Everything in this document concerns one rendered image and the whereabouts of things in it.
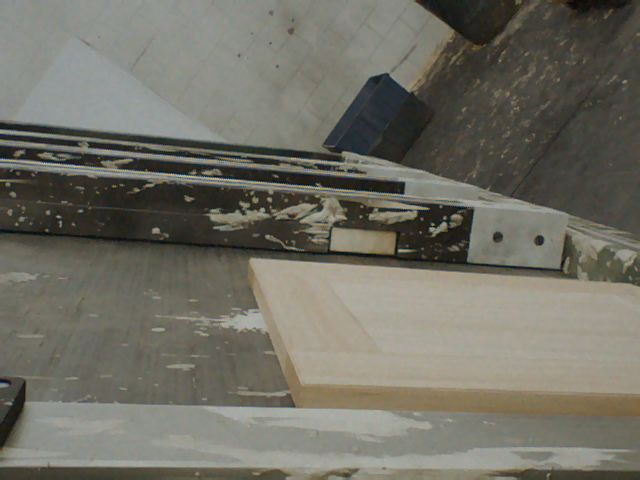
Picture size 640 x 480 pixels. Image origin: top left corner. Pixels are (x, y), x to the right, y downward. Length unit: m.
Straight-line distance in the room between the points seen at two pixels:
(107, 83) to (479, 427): 4.04
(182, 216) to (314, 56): 4.96
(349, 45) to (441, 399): 5.43
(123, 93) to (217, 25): 1.59
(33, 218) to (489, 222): 0.52
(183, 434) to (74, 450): 0.04
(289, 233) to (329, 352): 0.40
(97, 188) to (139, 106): 3.46
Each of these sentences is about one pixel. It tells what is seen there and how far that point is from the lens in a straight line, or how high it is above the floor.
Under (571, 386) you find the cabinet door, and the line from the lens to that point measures 0.45.
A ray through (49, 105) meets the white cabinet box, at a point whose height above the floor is 1.94.
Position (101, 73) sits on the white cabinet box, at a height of 1.81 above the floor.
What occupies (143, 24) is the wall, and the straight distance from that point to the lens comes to 5.68.
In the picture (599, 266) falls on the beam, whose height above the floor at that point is 0.89.
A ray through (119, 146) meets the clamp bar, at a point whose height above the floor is 1.42.
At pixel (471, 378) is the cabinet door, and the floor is 1.15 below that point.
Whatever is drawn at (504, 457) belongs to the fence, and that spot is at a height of 1.20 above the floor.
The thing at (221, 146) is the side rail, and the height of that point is 1.21.
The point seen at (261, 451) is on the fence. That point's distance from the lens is 0.26.
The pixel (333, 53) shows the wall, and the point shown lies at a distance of 5.76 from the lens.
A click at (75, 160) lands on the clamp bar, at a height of 1.45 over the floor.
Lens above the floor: 1.37
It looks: 15 degrees down
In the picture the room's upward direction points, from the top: 55 degrees counter-clockwise
